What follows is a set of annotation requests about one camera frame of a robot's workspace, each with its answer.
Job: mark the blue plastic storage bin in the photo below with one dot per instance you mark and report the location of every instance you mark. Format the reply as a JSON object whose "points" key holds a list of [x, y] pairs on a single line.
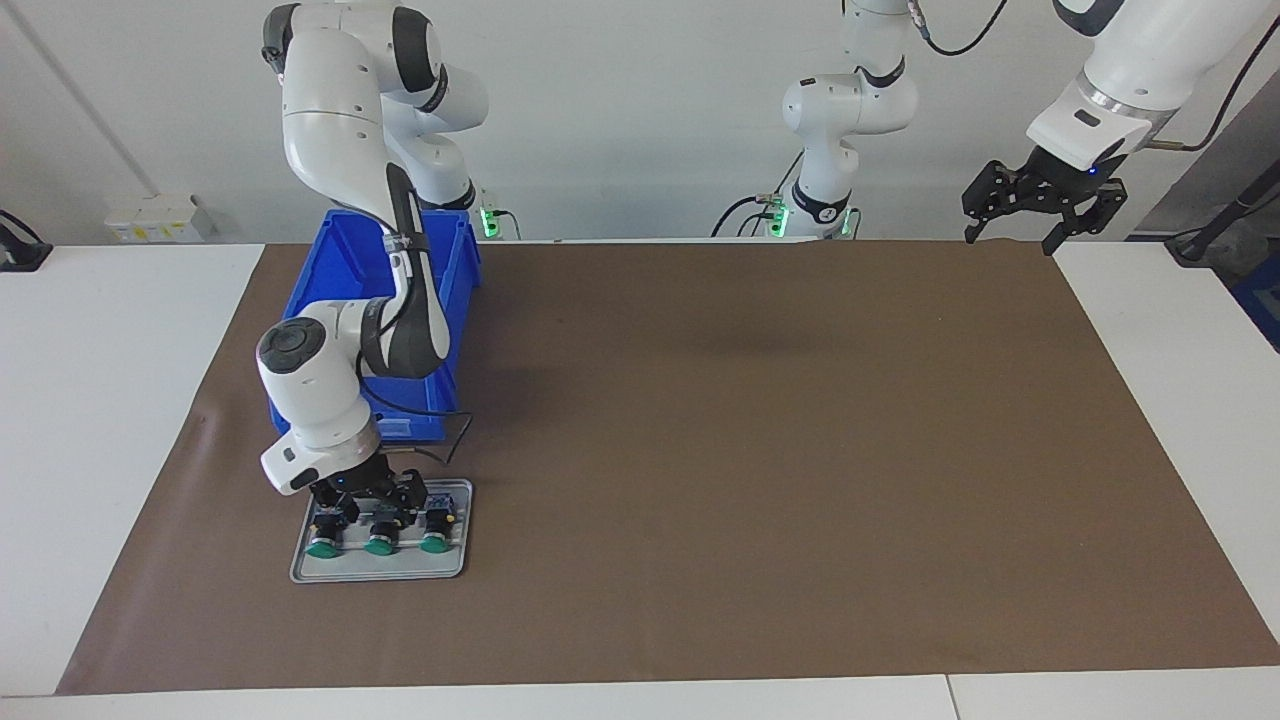
{"points": [[345, 265]]}

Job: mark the black clamp base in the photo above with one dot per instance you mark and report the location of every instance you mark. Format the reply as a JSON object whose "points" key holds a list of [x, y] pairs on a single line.
{"points": [[25, 258]]}

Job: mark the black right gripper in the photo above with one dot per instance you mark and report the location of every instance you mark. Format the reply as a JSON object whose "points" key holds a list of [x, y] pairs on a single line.
{"points": [[360, 482]]}

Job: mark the brown table mat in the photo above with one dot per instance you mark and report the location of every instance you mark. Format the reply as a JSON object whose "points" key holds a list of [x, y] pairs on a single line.
{"points": [[750, 450]]}

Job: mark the green push button switch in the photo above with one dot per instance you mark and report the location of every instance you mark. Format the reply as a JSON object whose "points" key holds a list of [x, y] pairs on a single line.
{"points": [[436, 543], [380, 546], [322, 548]]}

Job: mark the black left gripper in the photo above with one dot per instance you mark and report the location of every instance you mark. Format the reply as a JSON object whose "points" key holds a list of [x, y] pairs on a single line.
{"points": [[1055, 180]]}

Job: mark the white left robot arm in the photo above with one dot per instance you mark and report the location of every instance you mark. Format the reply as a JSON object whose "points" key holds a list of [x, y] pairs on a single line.
{"points": [[850, 105]]}

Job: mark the blue crate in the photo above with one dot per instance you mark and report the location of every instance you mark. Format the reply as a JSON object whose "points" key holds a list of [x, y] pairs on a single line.
{"points": [[1265, 300]]}

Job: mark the white wall socket box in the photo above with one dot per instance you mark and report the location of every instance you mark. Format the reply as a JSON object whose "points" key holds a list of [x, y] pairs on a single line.
{"points": [[150, 215]]}

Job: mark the black stand pole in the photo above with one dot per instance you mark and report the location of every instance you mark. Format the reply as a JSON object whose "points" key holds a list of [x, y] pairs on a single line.
{"points": [[1235, 205]]}

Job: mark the silver metal tray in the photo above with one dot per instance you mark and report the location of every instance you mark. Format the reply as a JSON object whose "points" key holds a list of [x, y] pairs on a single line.
{"points": [[400, 568]]}

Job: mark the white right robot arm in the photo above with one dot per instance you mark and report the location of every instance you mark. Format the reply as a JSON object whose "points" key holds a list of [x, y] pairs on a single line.
{"points": [[330, 120]]}

